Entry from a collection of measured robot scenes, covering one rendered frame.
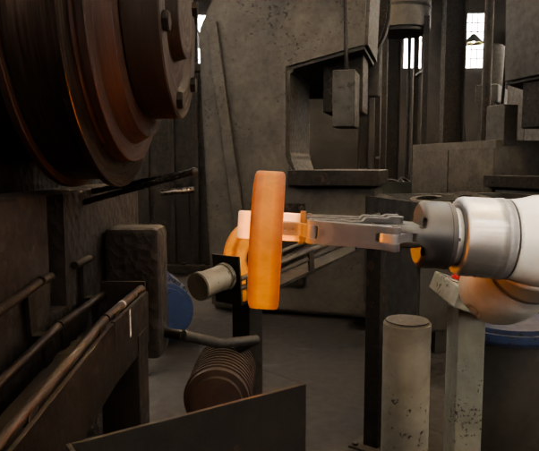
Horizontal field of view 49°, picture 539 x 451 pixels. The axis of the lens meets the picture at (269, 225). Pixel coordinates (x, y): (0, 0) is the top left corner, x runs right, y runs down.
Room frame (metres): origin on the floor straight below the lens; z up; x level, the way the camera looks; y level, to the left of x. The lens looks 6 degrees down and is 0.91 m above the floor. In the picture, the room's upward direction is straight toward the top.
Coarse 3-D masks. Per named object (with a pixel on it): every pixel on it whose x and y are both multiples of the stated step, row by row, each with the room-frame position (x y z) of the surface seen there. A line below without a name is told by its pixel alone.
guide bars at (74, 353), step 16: (144, 288) 0.94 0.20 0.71; (96, 336) 0.69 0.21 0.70; (80, 352) 0.64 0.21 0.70; (64, 368) 0.59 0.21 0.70; (48, 384) 0.56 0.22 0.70; (32, 400) 0.52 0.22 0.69; (16, 416) 0.49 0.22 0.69; (32, 416) 0.51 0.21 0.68; (0, 432) 0.47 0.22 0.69; (16, 432) 0.48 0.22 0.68; (0, 448) 0.45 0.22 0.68
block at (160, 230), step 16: (112, 240) 1.02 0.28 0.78; (128, 240) 1.02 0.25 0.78; (144, 240) 1.02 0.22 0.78; (160, 240) 1.04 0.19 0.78; (112, 256) 1.02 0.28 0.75; (128, 256) 1.02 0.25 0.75; (144, 256) 1.02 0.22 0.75; (160, 256) 1.04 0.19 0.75; (112, 272) 1.02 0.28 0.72; (128, 272) 1.02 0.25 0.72; (144, 272) 1.02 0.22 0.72; (160, 272) 1.03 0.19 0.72; (160, 288) 1.03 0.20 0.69; (160, 304) 1.03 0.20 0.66; (160, 320) 1.03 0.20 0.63; (160, 336) 1.03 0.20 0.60; (160, 352) 1.03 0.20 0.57
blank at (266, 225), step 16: (256, 176) 0.62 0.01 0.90; (272, 176) 0.62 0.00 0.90; (256, 192) 0.60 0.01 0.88; (272, 192) 0.60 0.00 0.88; (256, 208) 0.58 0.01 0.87; (272, 208) 0.58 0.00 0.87; (256, 224) 0.58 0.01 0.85; (272, 224) 0.58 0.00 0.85; (256, 240) 0.57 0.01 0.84; (272, 240) 0.57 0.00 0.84; (256, 256) 0.57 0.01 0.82; (272, 256) 0.57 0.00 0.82; (256, 272) 0.58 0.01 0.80; (272, 272) 0.58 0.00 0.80; (256, 288) 0.59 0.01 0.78; (272, 288) 0.58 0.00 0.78; (256, 304) 0.61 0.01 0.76; (272, 304) 0.61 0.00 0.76
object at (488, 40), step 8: (488, 0) 6.93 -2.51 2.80; (488, 8) 6.92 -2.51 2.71; (488, 16) 6.92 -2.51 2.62; (488, 24) 6.92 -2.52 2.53; (488, 32) 6.92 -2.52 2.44; (488, 40) 6.92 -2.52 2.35; (488, 48) 6.92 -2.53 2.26; (488, 56) 6.92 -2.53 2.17; (488, 64) 6.92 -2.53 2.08; (488, 72) 6.92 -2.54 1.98; (488, 80) 6.91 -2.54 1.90; (488, 88) 6.92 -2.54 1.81; (488, 96) 6.92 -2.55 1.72; (488, 104) 6.92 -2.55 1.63
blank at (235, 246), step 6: (234, 234) 1.26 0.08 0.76; (228, 240) 1.26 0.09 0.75; (234, 240) 1.25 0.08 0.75; (240, 240) 1.25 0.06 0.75; (246, 240) 1.27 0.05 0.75; (228, 246) 1.25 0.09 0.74; (234, 246) 1.24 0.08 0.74; (240, 246) 1.25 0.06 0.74; (246, 246) 1.27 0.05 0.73; (228, 252) 1.24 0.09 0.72; (234, 252) 1.23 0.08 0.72; (240, 252) 1.25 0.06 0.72; (246, 252) 1.27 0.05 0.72; (240, 258) 1.25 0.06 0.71; (240, 264) 1.25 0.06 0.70; (246, 264) 1.27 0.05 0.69; (246, 270) 1.27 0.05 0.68
